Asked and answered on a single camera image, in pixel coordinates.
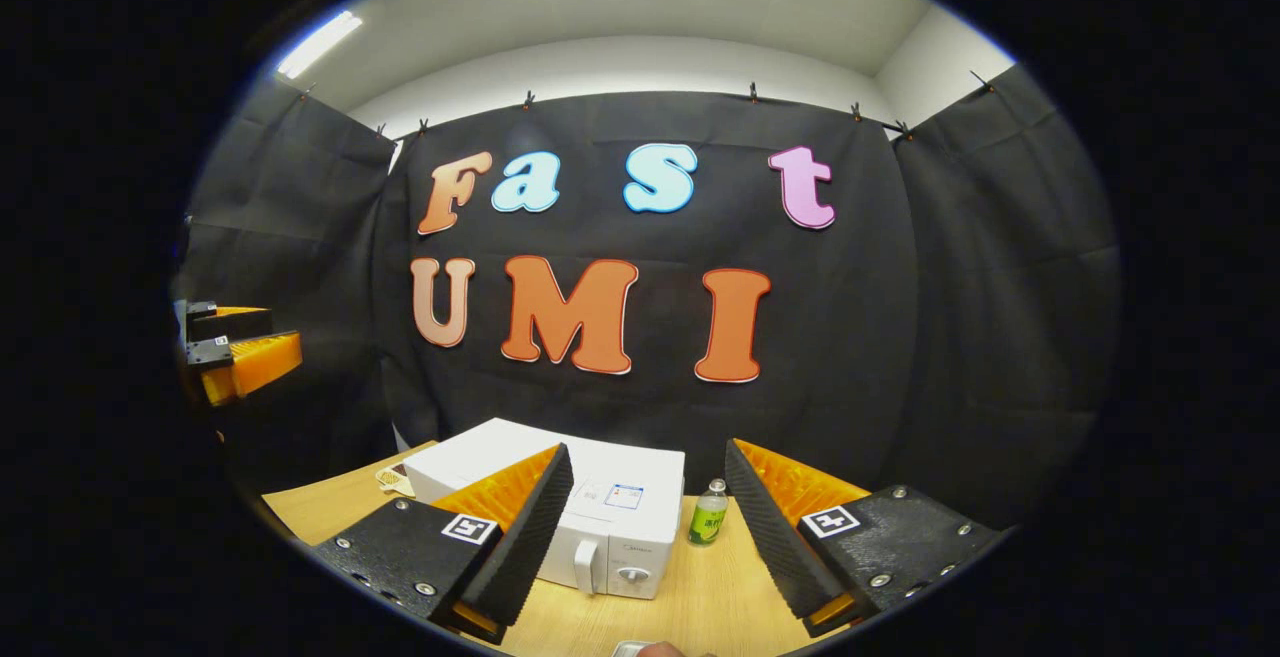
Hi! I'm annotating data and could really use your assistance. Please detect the white microwave oven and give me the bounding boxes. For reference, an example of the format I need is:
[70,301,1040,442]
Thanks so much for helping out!
[402,417,688,601]

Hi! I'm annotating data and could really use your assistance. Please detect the long ceiling light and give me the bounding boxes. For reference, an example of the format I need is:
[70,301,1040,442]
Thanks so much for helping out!
[276,9,364,81]

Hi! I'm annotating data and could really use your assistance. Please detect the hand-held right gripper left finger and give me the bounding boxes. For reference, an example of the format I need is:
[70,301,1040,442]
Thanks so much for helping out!
[311,442,577,644]

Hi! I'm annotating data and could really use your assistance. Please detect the green label drink bottle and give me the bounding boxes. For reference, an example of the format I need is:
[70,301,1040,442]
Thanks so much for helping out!
[687,477,730,548]

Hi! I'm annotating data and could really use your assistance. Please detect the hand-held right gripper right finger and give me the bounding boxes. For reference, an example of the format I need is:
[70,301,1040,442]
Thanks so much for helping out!
[724,437,1008,640]

